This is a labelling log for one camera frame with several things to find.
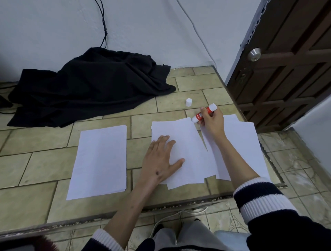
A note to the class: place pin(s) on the person's left hand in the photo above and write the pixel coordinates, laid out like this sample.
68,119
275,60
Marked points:
155,165

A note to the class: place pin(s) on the person's right hand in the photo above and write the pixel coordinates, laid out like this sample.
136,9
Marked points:
214,124

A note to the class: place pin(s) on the person's right thumb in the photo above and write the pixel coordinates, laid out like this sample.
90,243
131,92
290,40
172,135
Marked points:
203,113

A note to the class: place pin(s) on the person's left middle finger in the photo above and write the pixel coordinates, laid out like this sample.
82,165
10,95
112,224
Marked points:
164,143

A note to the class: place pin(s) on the person's left little finger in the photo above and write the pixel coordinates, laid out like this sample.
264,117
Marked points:
149,151

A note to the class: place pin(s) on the person's left thumb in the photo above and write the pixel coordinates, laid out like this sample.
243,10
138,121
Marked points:
177,166

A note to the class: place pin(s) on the red and white glue stick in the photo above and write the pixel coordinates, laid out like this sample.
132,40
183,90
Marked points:
199,115

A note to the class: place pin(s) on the white paper sheet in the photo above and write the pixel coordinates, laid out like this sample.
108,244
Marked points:
245,144
188,150

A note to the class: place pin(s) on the person's left forearm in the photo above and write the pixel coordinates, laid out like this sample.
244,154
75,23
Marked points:
129,212

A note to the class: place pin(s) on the person's right forearm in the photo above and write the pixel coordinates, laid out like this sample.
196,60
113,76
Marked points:
236,163

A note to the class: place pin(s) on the white glue stick cap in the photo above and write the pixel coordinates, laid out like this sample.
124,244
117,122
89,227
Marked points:
188,102

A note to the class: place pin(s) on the stack of white paper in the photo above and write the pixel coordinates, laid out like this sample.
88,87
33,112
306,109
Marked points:
99,161

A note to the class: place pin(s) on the grey trousers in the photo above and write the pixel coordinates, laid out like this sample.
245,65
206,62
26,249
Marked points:
192,238

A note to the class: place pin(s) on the silver door lock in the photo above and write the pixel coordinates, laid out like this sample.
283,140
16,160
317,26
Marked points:
254,54

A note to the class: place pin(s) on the black cloth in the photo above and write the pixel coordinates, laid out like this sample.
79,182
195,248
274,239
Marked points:
90,85

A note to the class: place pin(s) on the brown wooden door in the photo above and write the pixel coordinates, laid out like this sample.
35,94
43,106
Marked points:
287,64

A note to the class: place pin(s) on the navy white striped sweater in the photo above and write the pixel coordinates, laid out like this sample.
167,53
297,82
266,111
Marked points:
274,227

